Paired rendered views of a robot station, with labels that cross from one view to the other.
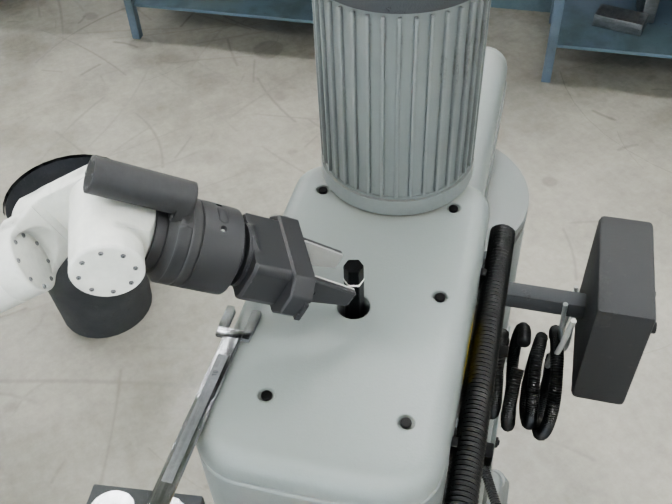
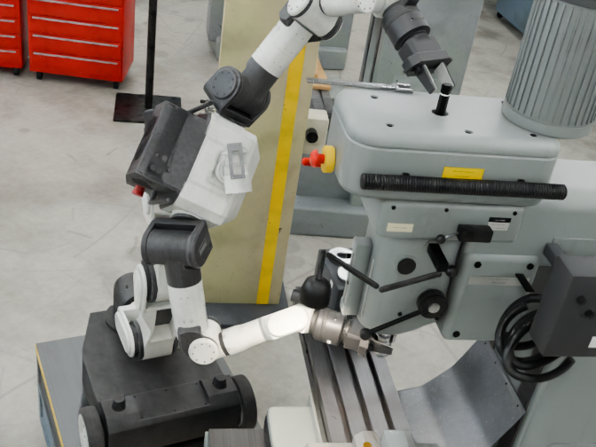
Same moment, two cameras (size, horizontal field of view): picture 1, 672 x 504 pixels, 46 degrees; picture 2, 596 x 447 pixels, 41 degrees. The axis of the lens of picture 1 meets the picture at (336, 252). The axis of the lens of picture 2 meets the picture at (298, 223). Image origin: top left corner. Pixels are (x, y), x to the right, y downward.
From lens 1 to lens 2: 1.38 m
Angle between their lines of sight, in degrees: 49
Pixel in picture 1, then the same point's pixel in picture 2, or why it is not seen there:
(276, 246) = (426, 47)
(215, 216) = (414, 14)
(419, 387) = (411, 127)
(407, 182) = (520, 100)
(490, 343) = (474, 182)
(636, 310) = (572, 268)
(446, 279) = (481, 133)
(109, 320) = not seen: hidden behind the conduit
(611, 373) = (545, 317)
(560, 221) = not seen: outside the picture
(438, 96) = (548, 53)
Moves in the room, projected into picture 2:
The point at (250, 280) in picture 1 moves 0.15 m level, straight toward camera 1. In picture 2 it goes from (403, 44) to (348, 50)
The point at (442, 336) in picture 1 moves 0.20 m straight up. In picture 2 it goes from (444, 132) to (468, 38)
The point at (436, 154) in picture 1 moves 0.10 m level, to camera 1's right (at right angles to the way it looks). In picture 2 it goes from (537, 90) to (568, 110)
